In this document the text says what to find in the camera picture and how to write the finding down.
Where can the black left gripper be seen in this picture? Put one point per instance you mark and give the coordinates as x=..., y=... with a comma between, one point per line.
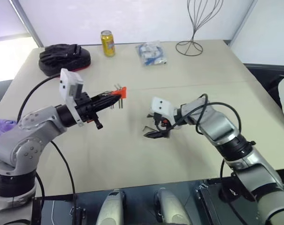
x=86, y=108

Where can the orange hex key holder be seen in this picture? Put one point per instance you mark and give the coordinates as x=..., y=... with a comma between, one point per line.
x=122, y=92

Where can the black metal base box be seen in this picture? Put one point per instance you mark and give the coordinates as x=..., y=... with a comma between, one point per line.
x=217, y=204

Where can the black chair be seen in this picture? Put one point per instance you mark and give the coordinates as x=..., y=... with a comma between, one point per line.
x=266, y=77

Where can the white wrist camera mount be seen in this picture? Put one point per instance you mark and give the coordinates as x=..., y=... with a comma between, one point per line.
x=162, y=107
x=67, y=85

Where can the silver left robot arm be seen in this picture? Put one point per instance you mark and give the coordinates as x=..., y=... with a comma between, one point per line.
x=26, y=140

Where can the clear bag of blue-white parts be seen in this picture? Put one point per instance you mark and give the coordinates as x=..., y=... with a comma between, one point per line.
x=151, y=53

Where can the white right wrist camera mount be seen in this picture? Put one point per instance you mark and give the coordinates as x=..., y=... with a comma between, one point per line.
x=162, y=107

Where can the purple crumpled bag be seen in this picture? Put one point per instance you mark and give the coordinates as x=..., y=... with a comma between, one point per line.
x=1, y=130

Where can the black gloves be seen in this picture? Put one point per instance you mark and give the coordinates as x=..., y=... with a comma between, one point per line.
x=59, y=52

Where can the silver rounded robot leg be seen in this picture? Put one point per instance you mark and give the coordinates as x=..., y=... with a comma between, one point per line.
x=171, y=207
x=111, y=207

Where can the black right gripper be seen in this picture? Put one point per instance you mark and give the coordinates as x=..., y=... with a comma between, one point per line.
x=159, y=120

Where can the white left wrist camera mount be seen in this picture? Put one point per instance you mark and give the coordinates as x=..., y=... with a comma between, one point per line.
x=67, y=85

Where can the yellow drink can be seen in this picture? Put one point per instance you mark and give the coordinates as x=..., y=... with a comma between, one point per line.
x=108, y=43

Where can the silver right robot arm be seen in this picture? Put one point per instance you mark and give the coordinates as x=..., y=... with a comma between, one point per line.
x=247, y=152

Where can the grey window frame post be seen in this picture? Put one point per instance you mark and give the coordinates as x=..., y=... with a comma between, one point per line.
x=240, y=21
x=26, y=22

